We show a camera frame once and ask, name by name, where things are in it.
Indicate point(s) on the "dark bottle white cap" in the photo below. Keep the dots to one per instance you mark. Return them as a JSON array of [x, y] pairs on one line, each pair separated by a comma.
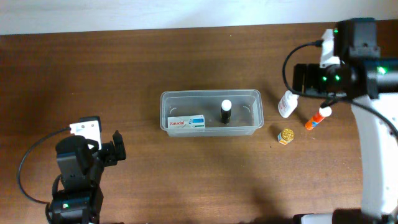
[[226, 106]]

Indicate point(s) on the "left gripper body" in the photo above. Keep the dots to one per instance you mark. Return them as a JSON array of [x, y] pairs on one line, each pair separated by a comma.
[[107, 155]]

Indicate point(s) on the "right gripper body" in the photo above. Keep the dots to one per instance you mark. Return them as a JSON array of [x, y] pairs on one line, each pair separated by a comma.
[[318, 80]]

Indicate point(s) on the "white spray bottle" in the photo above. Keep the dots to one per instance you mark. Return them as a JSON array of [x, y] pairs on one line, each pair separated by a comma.
[[287, 104]]

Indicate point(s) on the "orange tube white cap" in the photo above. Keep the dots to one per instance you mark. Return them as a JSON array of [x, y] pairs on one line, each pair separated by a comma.
[[318, 117]]

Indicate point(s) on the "small jar gold lid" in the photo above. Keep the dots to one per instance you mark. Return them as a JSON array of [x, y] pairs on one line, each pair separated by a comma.
[[285, 136]]

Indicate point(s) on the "clear plastic container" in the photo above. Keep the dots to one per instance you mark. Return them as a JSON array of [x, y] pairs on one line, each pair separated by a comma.
[[246, 113]]

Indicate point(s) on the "Panadol medicine box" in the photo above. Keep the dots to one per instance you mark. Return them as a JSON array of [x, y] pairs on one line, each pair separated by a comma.
[[186, 122]]

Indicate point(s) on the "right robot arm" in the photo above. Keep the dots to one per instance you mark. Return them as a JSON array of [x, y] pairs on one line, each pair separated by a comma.
[[373, 101]]

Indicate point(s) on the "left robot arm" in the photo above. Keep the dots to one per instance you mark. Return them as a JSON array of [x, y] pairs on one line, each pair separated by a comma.
[[76, 193]]

